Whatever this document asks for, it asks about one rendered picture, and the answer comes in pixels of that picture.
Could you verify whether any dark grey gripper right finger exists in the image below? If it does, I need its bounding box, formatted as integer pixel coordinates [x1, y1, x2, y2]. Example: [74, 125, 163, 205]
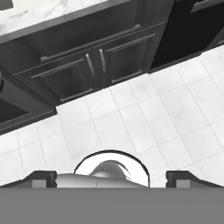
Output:
[165, 170, 224, 189]

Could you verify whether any black dishwasher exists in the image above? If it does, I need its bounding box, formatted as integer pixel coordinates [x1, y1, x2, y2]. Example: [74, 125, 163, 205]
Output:
[149, 0, 224, 74]

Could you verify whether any white round thing black rim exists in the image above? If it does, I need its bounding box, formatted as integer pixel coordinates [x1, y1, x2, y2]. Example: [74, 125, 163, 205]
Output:
[55, 149, 151, 189]

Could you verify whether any grey cupboard door handle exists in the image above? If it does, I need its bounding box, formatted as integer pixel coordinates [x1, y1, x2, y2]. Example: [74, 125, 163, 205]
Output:
[98, 48, 108, 74]
[85, 52, 96, 78]

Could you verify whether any long grey drawer handle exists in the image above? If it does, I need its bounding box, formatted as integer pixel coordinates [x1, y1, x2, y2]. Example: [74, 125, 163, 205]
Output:
[39, 24, 144, 63]

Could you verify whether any dark cupboard door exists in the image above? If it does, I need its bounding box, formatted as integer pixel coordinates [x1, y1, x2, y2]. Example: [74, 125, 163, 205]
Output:
[12, 47, 104, 106]
[95, 25, 165, 89]

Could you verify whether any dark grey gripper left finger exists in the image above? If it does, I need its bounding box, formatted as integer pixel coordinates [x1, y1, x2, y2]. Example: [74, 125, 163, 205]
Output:
[0, 170, 58, 189]

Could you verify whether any grey dishwasher handle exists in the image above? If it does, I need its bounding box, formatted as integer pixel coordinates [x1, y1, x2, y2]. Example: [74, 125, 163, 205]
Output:
[190, 0, 224, 14]

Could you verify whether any dark corner cupboard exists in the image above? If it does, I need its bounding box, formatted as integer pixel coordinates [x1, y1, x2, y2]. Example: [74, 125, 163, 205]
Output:
[0, 66, 58, 137]

